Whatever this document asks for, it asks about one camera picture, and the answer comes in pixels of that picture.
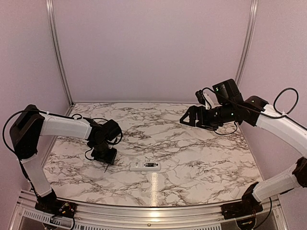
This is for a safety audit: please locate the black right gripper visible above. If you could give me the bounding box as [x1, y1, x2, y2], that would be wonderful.
[180, 103, 236, 131]

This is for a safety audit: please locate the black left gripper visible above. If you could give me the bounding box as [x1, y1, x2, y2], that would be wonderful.
[91, 139, 118, 165]

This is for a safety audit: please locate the white remote control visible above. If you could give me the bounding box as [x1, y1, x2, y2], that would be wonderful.
[129, 161, 161, 172]

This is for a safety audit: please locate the white battery cover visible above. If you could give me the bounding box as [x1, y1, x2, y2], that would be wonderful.
[231, 187, 240, 199]

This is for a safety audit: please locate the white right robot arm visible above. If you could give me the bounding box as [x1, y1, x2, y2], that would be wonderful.
[179, 79, 307, 215]

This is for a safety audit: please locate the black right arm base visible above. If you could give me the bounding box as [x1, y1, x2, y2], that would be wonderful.
[221, 182, 263, 219]

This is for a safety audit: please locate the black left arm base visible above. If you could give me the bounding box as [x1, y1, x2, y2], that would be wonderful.
[35, 190, 77, 218]

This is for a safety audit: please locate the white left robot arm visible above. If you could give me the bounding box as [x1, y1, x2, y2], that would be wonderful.
[4, 104, 123, 213]

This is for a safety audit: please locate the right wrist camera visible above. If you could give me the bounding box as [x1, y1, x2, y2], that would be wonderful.
[195, 90, 207, 105]

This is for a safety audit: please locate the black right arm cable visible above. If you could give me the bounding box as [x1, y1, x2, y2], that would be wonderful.
[201, 86, 300, 136]

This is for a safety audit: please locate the aluminium left corner post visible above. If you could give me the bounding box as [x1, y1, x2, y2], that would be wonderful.
[46, 0, 74, 107]

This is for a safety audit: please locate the aluminium corner post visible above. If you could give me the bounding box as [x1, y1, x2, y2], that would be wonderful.
[46, 0, 74, 107]
[235, 0, 259, 85]

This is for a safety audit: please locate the aluminium front rail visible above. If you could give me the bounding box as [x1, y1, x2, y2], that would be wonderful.
[14, 190, 288, 230]

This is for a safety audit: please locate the aluminium right corner post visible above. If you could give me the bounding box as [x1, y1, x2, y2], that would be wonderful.
[235, 0, 259, 85]

